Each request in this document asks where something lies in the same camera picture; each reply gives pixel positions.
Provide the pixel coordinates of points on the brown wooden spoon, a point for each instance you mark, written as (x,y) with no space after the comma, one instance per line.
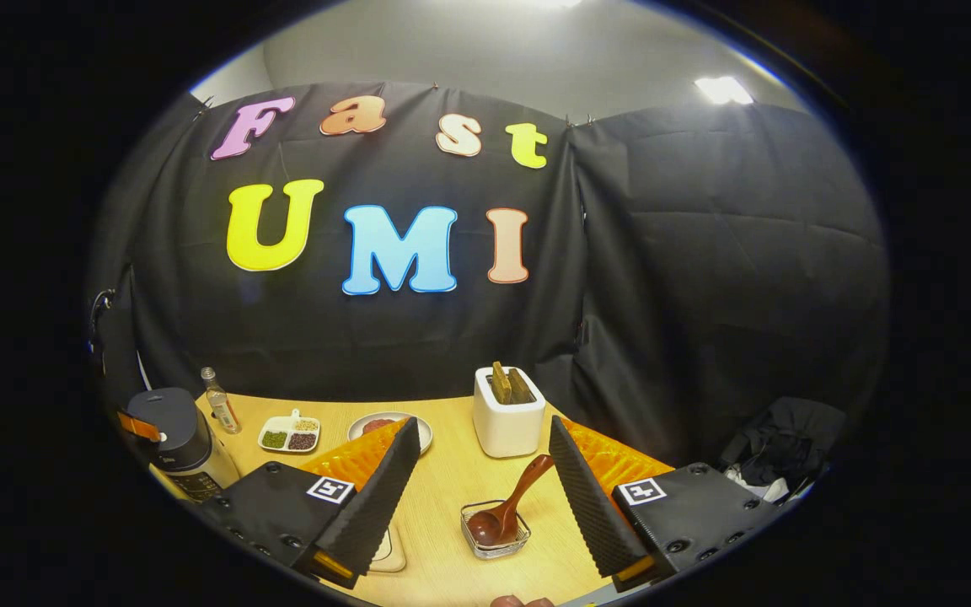
(494,523)

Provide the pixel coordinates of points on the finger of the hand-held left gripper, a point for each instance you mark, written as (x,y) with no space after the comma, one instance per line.
(138,426)

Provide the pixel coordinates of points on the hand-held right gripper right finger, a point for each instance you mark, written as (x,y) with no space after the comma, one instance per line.
(587,497)

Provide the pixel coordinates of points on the black and cream rice cooker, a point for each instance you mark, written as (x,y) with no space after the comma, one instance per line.
(174,438)

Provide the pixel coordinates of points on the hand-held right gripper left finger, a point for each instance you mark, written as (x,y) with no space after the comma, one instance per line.
(376,497)

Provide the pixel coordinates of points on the small clear glass bottle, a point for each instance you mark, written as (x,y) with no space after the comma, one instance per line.
(221,405)

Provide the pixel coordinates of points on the round white plate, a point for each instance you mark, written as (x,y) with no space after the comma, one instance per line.
(418,434)

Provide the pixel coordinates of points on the brown meat piece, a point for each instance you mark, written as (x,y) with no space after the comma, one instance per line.
(378,425)

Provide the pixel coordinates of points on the white divided bean dish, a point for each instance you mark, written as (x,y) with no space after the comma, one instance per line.
(287,434)

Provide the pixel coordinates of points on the clear box of white rice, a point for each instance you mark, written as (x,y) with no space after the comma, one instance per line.
(391,552)

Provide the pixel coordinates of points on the brown toast slice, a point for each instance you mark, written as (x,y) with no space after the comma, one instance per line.
(521,386)
(501,384)

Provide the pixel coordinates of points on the dark clothing pile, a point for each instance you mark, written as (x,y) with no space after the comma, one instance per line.
(776,438)

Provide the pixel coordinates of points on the ceiling light panel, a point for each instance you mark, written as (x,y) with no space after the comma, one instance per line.
(721,90)

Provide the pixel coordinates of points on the white toaster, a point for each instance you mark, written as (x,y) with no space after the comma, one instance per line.
(506,430)

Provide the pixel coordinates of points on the black backdrop cloth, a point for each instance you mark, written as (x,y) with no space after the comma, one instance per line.
(662,253)

